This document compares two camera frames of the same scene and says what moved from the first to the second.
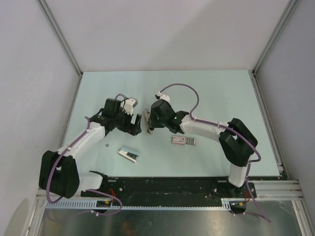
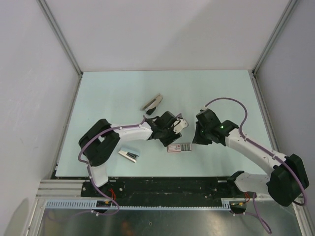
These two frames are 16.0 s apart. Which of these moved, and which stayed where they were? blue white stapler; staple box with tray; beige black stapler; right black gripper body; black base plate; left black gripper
Moved: staple box with tray; beige black stapler; right black gripper body; left black gripper
Stayed: black base plate; blue white stapler
